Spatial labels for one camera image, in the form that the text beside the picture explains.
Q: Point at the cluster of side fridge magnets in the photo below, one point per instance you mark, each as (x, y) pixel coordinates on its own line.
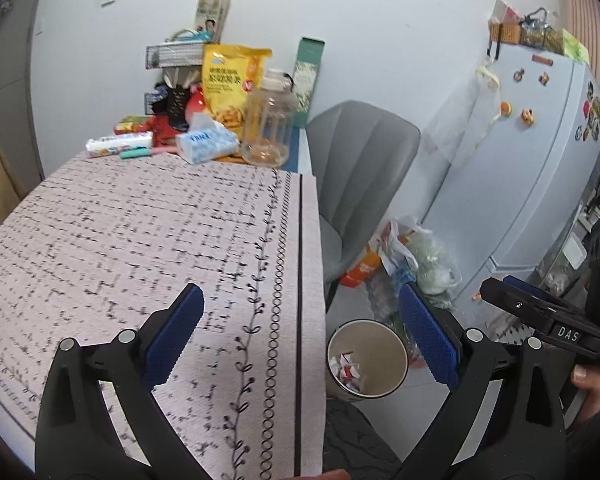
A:
(595, 112)

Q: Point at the hanging clear plastic bag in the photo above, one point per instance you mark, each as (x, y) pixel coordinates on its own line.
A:
(460, 120)

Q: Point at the pink pen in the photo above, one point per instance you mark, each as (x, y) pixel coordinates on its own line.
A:
(165, 151)

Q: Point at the person's right hand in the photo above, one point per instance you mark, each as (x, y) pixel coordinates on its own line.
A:
(592, 390)

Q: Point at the dark round fridge magnet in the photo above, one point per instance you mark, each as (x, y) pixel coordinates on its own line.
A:
(518, 75)

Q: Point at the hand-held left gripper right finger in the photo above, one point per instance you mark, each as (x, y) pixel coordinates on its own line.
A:
(427, 335)

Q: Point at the white trash bin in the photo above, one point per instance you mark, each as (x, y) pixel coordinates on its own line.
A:
(397, 370)

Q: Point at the colourful candy tube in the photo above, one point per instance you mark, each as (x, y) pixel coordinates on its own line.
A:
(132, 125)

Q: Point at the blue white tissue pack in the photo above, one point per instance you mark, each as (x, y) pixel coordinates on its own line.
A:
(205, 145)

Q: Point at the black pen holder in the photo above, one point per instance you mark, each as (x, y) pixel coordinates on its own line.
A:
(176, 105)

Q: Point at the white roll of bags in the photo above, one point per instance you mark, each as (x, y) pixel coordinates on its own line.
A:
(117, 144)

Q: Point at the yellow snack bag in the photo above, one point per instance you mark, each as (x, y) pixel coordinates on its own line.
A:
(227, 90)

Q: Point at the orange carton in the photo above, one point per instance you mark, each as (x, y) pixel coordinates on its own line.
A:
(362, 265)

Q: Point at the person's leg dark trousers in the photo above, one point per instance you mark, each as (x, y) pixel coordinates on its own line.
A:
(360, 445)

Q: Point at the wicker basket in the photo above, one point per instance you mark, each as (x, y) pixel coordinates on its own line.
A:
(507, 34)

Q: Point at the plastic bag of vegetables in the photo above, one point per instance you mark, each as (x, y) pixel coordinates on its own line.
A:
(425, 260)

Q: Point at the pink patterned tablecloth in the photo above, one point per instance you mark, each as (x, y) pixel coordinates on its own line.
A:
(130, 240)

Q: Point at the pink box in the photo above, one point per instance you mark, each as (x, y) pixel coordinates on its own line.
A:
(505, 10)

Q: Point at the tall green box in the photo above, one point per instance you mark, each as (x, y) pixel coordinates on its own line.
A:
(307, 80)

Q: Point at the red peach ornament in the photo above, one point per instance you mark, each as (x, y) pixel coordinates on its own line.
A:
(197, 107)

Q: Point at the red and white packet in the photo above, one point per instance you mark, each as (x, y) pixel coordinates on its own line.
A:
(349, 372)

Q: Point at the orange round fridge magnet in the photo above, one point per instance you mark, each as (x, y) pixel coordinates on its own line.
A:
(505, 108)

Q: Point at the printed paper tote bag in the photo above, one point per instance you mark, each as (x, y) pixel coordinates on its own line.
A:
(212, 15)

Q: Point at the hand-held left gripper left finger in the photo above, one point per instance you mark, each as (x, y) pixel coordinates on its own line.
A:
(177, 335)

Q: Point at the teal pen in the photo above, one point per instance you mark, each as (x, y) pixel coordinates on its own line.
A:
(135, 153)

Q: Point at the grey upholstered chair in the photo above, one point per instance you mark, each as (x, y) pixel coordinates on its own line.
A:
(360, 170)

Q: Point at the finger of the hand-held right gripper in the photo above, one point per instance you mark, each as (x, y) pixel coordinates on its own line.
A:
(525, 305)

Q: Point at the clear plastic water bottle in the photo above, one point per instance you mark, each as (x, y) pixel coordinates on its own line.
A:
(267, 120)

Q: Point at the pale blue fridge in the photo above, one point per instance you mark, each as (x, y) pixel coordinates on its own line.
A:
(525, 185)

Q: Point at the light green box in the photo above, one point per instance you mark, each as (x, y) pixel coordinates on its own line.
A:
(576, 47)

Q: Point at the brown yellow fridge magnet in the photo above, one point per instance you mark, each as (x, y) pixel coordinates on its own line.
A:
(526, 116)

